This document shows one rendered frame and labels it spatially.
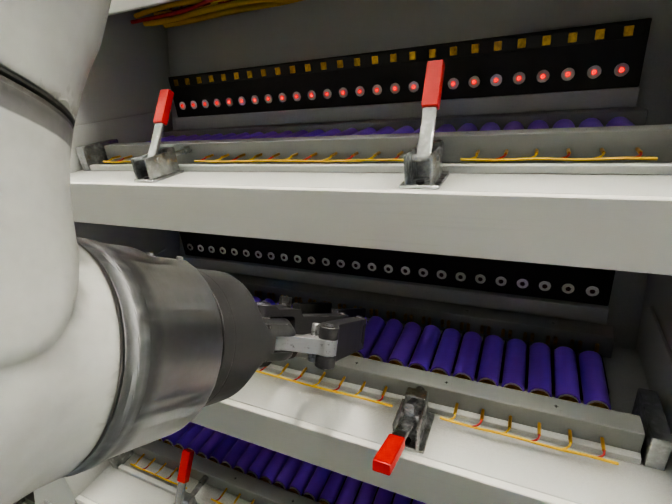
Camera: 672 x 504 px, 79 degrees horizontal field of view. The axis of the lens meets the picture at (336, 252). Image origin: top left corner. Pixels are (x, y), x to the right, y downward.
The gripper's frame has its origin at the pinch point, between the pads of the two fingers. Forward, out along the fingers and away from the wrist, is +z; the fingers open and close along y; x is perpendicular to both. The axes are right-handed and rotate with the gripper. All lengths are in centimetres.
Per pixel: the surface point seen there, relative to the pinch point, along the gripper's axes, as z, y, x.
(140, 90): 1.6, 33.4, -26.3
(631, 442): 0.2, -24.3, 4.7
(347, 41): 5.6, 4.8, -32.0
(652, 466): 0.2, -25.6, 6.0
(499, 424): 0.1, -15.7, 5.7
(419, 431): -3.8, -10.2, 6.6
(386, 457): -9.4, -9.3, 6.8
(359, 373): -0.1, -3.6, 4.2
